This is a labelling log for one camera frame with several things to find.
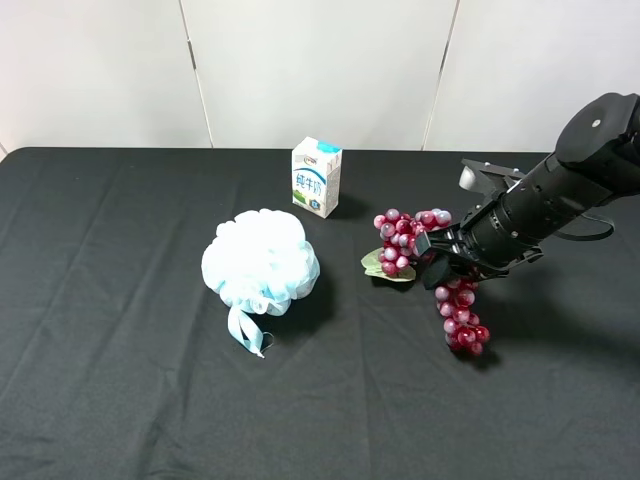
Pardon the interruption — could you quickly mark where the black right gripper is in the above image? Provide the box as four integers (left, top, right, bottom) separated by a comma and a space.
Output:
414, 200, 543, 290

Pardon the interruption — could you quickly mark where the red artificial grape bunch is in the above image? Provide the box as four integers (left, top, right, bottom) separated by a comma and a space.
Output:
361, 208, 490, 356

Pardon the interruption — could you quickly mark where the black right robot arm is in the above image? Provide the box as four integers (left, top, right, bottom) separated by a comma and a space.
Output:
416, 93, 639, 290

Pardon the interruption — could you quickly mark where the white blue milk carton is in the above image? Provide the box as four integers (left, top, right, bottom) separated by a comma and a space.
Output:
291, 137, 343, 218

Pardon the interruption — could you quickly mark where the blue white bath loofah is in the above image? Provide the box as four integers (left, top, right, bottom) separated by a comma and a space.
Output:
201, 209, 320, 358

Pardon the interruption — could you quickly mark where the black tablecloth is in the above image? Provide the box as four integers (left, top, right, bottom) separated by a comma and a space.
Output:
1, 148, 639, 479

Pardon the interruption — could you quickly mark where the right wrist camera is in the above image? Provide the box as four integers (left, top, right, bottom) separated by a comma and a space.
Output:
458, 159, 525, 196

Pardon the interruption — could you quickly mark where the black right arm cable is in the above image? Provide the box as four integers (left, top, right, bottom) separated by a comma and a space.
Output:
554, 212, 614, 240

